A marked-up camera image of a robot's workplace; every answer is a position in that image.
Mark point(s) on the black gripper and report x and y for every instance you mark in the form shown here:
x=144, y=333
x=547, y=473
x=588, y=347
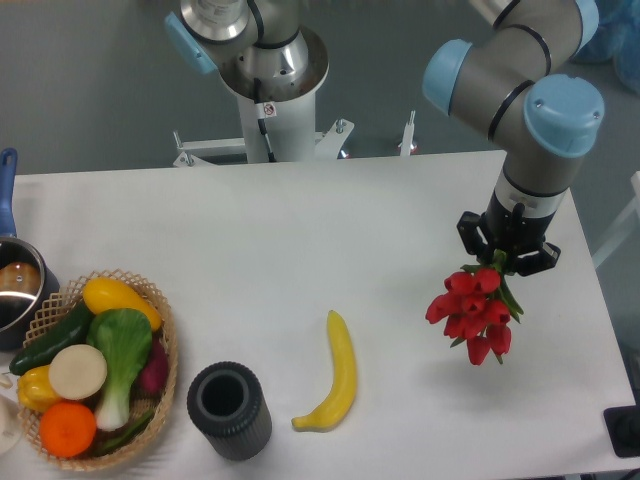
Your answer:
x=515, y=226

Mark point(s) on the red tulip bouquet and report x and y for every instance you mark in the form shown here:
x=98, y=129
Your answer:
x=476, y=308

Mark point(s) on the dark grey ribbed vase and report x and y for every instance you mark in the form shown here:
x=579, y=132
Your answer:
x=226, y=403

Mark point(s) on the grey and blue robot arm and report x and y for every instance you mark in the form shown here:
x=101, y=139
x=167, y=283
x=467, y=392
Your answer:
x=509, y=90

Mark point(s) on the yellow banana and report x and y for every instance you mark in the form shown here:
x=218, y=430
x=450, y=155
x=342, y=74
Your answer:
x=329, y=413

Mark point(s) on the black device at table edge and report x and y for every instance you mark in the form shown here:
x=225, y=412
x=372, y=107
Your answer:
x=622, y=424

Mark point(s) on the blue plastic bag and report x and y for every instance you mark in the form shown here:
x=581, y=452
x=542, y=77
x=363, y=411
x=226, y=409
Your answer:
x=616, y=41

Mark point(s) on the purple sweet potato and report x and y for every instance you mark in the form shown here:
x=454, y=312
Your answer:
x=153, y=376

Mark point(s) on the woven wicker basket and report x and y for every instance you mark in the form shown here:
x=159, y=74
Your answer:
x=153, y=408

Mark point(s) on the green bok choy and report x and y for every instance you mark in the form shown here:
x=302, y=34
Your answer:
x=124, y=338

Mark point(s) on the yellow squash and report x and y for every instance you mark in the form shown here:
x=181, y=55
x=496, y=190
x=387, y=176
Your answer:
x=101, y=294

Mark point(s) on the green chili pepper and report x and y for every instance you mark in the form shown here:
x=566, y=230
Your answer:
x=126, y=436

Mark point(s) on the dark green cucumber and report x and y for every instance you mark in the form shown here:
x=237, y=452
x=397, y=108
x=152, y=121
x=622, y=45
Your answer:
x=70, y=330

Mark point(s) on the white round radish slice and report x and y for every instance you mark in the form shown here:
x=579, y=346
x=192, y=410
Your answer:
x=77, y=372

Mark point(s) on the orange fruit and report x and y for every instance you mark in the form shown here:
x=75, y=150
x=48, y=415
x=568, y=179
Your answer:
x=67, y=429

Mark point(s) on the yellow bell pepper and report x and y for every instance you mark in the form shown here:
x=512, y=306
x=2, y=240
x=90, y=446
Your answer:
x=35, y=391

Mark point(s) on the white garlic clove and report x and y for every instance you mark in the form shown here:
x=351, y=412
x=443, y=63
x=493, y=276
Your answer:
x=5, y=381

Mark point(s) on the white frame at right edge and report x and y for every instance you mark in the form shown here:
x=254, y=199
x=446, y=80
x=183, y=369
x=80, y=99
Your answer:
x=620, y=228

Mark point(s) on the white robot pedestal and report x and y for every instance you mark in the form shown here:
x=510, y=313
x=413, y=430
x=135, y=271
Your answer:
x=275, y=91

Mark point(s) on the blue handled saucepan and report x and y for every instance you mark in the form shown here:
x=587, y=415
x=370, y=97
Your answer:
x=26, y=280

